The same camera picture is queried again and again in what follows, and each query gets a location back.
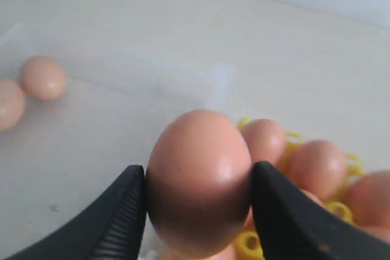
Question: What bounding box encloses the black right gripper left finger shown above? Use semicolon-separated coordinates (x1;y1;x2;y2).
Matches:
10;165;146;260

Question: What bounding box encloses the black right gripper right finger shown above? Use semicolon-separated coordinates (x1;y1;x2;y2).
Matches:
251;161;389;260

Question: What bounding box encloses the brown egg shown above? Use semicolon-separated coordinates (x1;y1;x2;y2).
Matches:
1;79;26;132
345;170;389;229
286;139;348;200
19;55;67;101
364;227;390;243
241;119;287;166
146;110;252;259
300;189;324;207

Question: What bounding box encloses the yellow plastic egg tray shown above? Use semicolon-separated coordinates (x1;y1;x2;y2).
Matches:
216;119;363;259

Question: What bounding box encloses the clear plastic container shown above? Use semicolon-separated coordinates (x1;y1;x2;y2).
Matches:
1;24;235;258

